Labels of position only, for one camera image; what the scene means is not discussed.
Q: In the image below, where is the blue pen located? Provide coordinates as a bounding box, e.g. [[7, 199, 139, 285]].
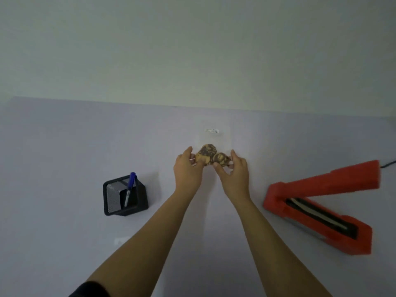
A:
[[124, 172, 137, 208]]

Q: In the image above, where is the clear plastic bag white label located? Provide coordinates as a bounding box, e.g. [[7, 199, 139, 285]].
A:
[[197, 120, 236, 168]]

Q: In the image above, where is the person's left forearm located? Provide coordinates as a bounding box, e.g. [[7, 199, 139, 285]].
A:
[[87, 188, 196, 297]]

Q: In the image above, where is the red heat sealer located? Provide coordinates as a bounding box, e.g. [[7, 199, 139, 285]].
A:
[[263, 160, 381, 256]]

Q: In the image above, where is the black sleeve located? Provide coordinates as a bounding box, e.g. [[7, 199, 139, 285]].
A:
[[69, 281, 111, 297]]

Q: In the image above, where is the person's right hand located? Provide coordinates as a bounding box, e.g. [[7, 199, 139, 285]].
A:
[[213, 149, 251, 200]]

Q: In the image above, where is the black mesh pen holder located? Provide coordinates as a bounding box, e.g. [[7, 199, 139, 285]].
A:
[[103, 175, 149, 217]]

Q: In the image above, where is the person's right forearm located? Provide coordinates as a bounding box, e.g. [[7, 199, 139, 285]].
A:
[[230, 195, 333, 297]]

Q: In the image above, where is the person's left hand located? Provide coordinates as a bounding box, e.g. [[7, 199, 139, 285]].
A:
[[173, 147, 205, 191]]

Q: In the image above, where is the small brown marbled cookie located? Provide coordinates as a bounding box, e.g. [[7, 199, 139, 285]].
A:
[[213, 153, 231, 167]]

